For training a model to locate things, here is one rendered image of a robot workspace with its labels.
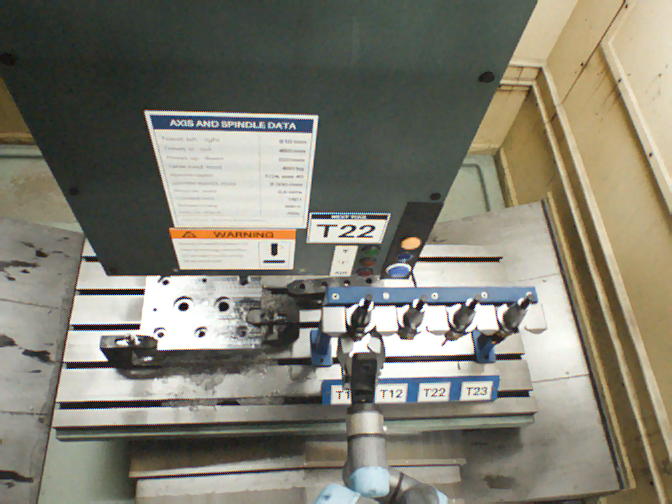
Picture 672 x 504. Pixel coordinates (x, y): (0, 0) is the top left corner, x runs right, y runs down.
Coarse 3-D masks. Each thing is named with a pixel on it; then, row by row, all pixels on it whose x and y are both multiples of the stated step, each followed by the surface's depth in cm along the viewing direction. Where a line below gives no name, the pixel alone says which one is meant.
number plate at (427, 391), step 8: (424, 384) 141; (432, 384) 141; (440, 384) 141; (448, 384) 141; (424, 392) 142; (432, 392) 142; (440, 392) 142; (448, 392) 142; (424, 400) 142; (432, 400) 143
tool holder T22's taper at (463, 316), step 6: (468, 300) 115; (462, 306) 117; (468, 306) 115; (456, 312) 119; (462, 312) 117; (468, 312) 115; (474, 312) 115; (456, 318) 119; (462, 318) 118; (468, 318) 117; (462, 324) 119; (468, 324) 119
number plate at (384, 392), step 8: (384, 384) 140; (392, 384) 140; (400, 384) 140; (376, 392) 140; (384, 392) 140; (392, 392) 140; (400, 392) 141; (376, 400) 141; (384, 400) 141; (392, 400) 141; (400, 400) 142
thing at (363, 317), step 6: (360, 306) 112; (372, 306) 112; (354, 312) 116; (360, 312) 113; (366, 312) 112; (354, 318) 116; (360, 318) 115; (366, 318) 114; (354, 324) 117; (360, 324) 116; (366, 324) 116
